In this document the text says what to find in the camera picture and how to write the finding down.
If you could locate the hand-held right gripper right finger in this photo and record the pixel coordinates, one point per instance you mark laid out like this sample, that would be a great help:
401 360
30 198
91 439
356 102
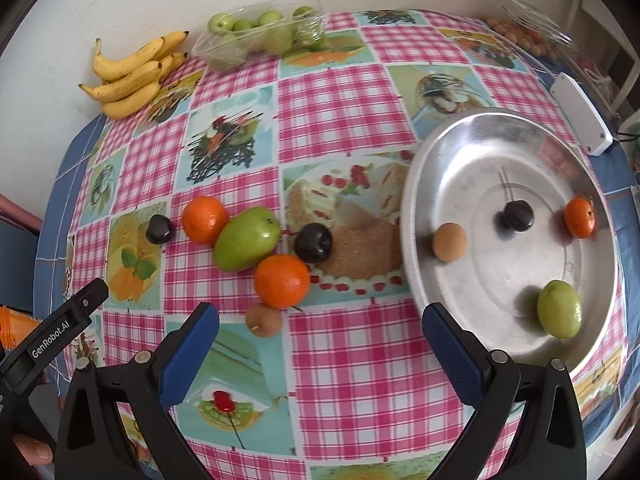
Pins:
452 355

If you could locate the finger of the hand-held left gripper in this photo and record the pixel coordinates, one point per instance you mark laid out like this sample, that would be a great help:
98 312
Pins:
92 294

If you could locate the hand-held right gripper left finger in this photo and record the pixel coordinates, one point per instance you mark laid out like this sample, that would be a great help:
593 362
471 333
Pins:
192 355

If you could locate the brown sapodilla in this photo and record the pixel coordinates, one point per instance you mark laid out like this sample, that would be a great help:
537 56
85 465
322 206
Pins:
449 242
263 320

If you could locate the dark purple plum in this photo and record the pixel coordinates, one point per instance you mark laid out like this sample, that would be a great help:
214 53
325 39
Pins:
313 243
517 215
160 230

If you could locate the orange mandarin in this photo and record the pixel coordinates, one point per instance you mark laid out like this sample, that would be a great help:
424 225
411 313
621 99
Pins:
281 281
580 217
204 220

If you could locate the large green jujube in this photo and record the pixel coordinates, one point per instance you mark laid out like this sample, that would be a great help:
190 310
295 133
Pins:
559 309
245 240

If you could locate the round metal plate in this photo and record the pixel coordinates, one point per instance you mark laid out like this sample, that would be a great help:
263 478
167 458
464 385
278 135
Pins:
480 170

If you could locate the person's left hand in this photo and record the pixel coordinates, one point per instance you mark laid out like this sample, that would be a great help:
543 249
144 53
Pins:
35 452

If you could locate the dark blue panel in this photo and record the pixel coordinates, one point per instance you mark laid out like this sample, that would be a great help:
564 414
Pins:
15 260

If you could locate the yellow banana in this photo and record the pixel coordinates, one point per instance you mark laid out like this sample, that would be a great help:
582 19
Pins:
172 42
175 62
125 65
125 87
131 102

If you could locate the pink checked printed tablecloth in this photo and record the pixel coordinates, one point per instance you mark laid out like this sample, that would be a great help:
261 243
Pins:
350 110

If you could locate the white power adapter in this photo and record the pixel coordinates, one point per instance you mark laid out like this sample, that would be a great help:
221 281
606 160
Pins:
582 115

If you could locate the clear plastic jujube tray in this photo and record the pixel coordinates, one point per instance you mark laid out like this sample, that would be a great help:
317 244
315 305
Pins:
225 52

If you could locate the pile of small green jujubes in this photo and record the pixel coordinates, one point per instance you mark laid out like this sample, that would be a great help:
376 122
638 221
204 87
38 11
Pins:
277 37

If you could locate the pile of small brown longans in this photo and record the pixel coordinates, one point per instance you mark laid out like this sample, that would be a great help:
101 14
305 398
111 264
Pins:
520 35

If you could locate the clear plastic clamshell box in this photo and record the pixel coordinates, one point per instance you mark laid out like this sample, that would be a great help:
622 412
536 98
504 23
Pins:
540 15

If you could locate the pink chair rail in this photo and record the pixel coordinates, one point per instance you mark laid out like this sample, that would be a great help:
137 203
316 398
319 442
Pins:
20 212

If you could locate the white metal frame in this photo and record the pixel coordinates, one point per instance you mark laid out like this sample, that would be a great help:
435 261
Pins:
622 80

